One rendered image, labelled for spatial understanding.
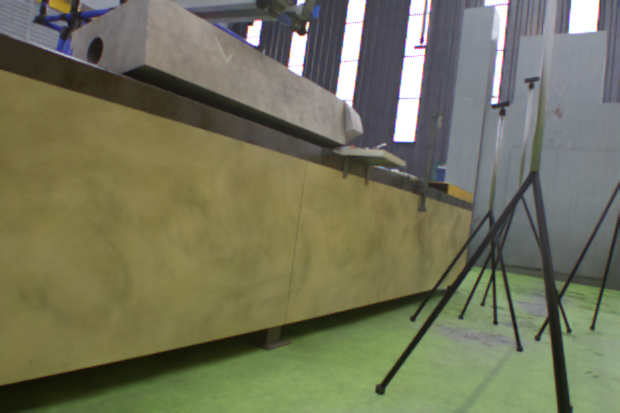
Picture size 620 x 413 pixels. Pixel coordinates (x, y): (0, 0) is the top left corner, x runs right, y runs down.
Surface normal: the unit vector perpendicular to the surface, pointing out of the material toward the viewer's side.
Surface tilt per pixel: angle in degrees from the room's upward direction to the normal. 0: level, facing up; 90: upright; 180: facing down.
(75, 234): 89
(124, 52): 90
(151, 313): 90
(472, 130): 90
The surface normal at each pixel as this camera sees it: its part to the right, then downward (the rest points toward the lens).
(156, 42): 0.84, -0.07
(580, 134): -0.54, -0.08
